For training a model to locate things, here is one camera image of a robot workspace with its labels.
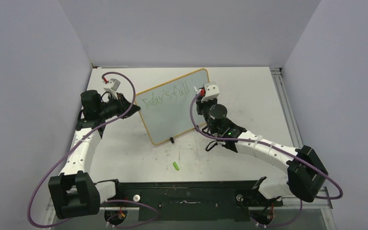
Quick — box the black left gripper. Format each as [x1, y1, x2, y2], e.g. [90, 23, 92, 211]
[98, 92, 140, 120]

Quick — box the yellow framed whiteboard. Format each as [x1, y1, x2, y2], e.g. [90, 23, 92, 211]
[135, 69, 209, 145]

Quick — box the green marker cap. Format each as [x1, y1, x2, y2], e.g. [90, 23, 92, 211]
[172, 161, 180, 171]

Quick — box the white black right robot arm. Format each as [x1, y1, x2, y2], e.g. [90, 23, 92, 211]
[194, 95, 328, 205]

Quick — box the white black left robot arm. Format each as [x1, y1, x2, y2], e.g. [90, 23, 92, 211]
[48, 90, 140, 219]

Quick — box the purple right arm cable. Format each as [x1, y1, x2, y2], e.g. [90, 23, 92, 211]
[189, 94, 344, 229]

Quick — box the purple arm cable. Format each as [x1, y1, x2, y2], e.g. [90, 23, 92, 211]
[27, 71, 161, 230]
[189, 94, 344, 229]

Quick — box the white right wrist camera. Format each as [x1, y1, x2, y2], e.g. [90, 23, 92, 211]
[200, 81, 219, 103]

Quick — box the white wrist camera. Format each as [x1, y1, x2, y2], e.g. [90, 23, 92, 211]
[200, 81, 219, 103]
[103, 79, 121, 99]

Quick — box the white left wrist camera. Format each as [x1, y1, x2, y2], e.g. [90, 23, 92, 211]
[103, 79, 121, 99]

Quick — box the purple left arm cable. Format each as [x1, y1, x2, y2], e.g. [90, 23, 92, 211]
[27, 71, 161, 230]

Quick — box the aluminium frame rail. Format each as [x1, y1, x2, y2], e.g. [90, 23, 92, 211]
[270, 68, 304, 148]

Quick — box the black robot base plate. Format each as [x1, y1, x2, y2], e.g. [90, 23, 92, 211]
[101, 181, 288, 221]

